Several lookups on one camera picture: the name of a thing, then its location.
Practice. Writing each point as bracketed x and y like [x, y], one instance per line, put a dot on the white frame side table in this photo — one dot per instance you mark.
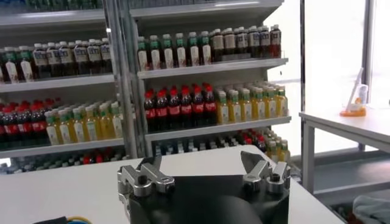
[335, 121]

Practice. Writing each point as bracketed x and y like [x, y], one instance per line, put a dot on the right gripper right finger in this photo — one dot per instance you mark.
[259, 173]

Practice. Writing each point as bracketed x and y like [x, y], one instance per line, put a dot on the small orange object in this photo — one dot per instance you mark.
[353, 112]

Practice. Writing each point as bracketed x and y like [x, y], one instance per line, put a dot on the yellow juice bottle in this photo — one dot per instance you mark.
[65, 129]
[270, 105]
[116, 121]
[246, 108]
[235, 109]
[104, 123]
[282, 104]
[52, 131]
[272, 150]
[259, 106]
[91, 125]
[285, 152]
[222, 111]
[78, 128]

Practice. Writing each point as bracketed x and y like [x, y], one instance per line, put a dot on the white label dark drink bottle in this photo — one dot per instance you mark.
[275, 39]
[105, 53]
[80, 56]
[264, 39]
[94, 54]
[253, 40]
[53, 58]
[241, 41]
[66, 57]
[40, 59]

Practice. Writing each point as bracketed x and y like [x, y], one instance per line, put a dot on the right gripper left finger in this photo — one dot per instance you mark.
[134, 179]

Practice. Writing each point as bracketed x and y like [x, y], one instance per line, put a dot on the pale blue crumpled cloth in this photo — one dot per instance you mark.
[371, 210]

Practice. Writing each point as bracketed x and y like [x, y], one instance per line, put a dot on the small clear bottle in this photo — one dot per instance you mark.
[362, 94]

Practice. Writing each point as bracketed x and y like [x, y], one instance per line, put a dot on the beige label dark drink bottle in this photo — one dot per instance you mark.
[217, 44]
[229, 42]

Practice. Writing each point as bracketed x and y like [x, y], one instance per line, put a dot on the red cap cola bottle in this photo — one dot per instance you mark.
[11, 129]
[150, 114]
[39, 126]
[198, 108]
[25, 128]
[161, 112]
[210, 107]
[186, 109]
[174, 111]

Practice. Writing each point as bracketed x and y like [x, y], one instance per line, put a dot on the metal beverage shelf unit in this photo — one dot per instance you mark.
[61, 82]
[213, 68]

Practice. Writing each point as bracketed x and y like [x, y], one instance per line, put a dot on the white stick tool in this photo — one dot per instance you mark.
[355, 88]

